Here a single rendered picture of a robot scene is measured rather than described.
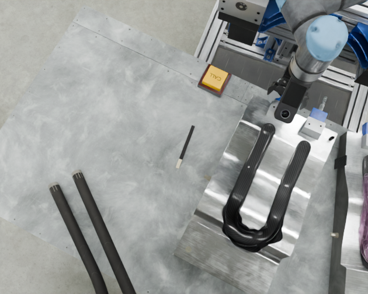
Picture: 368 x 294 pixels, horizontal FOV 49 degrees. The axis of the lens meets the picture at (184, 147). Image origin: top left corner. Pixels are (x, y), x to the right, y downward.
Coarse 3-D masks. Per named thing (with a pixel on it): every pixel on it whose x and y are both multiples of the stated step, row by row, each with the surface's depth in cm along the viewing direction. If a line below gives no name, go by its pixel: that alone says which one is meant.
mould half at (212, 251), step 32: (256, 96) 114; (256, 128) 112; (288, 128) 112; (224, 160) 109; (288, 160) 110; (320, 160) 110; (224, 192) 103; (256, 192) 105; (192, 224) 108; (256, 224) 100; (288, 224) 101; (192, 256) 105; (224, 256) 106; (256, 256) 106; (288, 256) 100; (256, 288) 104
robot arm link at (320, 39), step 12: (312, 24) 76; (324, 24) 75; (336, 24) 76; (300, 36) 80; (312, 36) 75; (324, 36) 75; (336, 36) 75; (300, 48) 81; (312, 48) 77; (324, 48) 75; (336, 48) 75; (300, 60) 83; (312, 60) 80; (324, 60) 78; (312, 72) 84
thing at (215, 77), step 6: (210, 66) 122; (210, 72) 122; (216, 72) 122; (222, 72) 122; (204, 78) 121; (210, 78) 121; (216, 78) 121; (222, 78) 121; (204, 84) 122; (210, 84) 121; (216, 84) 121; (222, 84) 121
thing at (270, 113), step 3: (276, 99) 110; (279, 99) 110; (273, 102) 108; (276, 102) 108; (270, 105) 108; (273, 105) 108; (276, 105) 108; (270, 108) 108; (273, 108) 108; (270, 111) 109; (273, 111) 108; (267, 114) 112; (270, 114) 110; (273, 114) 109; (270, 117) 112; (273, 117) 111; (276, 120) 112
